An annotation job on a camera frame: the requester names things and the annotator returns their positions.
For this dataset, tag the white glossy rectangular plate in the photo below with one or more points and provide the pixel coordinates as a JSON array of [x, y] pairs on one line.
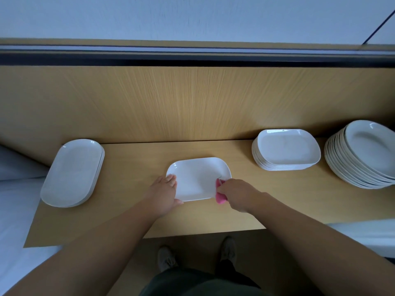
[[71, 172], [197, 175]]

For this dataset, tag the grey upholstered headboard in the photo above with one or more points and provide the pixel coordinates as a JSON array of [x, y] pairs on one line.
[[18, 166]]

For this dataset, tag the person's right hand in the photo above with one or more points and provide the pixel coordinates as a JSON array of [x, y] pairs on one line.
[[242, 194]]

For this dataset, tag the person's left hand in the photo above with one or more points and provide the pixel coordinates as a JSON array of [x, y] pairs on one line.
[[163, 197]]

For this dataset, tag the pink cleaning cloth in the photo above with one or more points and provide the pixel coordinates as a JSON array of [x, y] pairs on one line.
[[220, 197]]

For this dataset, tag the white bed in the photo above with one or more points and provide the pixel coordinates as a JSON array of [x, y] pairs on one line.
[[18, 237]]

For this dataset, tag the stack of white rectangular plates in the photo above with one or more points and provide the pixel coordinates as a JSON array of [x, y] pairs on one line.
[[287, 148]]

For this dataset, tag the person's right forearm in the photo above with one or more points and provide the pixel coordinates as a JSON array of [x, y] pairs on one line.
[[327, 243]]

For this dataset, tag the person's left forearm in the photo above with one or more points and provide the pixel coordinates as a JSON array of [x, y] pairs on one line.
[[80, 255]]

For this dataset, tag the black wall rail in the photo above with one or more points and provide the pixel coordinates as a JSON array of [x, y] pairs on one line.
[[185, 57]]

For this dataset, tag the stack of white round plates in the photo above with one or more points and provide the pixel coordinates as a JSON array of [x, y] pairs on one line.
[[367, 151]]

